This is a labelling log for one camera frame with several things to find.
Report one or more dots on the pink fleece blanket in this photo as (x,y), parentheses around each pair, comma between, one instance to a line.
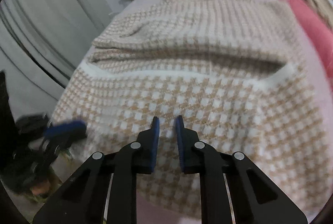
(317,31)

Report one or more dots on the left hand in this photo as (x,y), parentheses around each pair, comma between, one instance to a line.
(41,188)

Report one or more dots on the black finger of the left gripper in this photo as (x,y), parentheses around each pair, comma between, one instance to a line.
(67,133)

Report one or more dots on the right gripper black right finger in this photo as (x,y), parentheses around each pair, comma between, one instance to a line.
(232,188)

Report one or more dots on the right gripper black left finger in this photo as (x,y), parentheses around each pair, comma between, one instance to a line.
(104,188)

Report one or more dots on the beige white houndstooth sweater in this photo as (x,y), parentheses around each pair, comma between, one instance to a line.
(200,78)

